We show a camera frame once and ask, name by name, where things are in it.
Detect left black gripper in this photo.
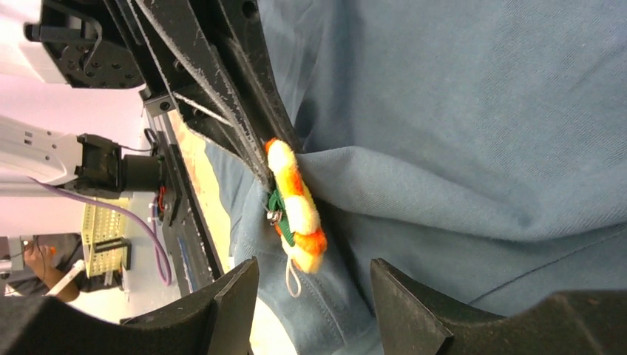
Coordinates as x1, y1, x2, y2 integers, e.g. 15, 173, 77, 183
24, 1, 301, 190

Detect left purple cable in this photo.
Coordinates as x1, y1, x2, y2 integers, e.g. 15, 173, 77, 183
29, 177, 173, 287

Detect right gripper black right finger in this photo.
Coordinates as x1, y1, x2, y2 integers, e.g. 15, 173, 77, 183
370, 259, 626, 355

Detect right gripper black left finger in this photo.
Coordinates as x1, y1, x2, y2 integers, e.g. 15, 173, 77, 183
1, 257, 260, 354

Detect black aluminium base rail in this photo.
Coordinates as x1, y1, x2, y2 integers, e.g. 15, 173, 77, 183
144, 95, 224, 297

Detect blue grey t-shirt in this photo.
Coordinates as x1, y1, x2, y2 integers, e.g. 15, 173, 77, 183
206, 1, 626, 354

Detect orange yellow flower brooch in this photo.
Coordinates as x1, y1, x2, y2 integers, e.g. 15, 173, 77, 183
265, 138, 328, 298

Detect yellow perforated basket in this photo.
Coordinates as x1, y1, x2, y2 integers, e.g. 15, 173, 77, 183
81, 198, 132, 277

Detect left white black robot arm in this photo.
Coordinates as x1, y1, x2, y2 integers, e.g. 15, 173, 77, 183
1, 1, 299, 198

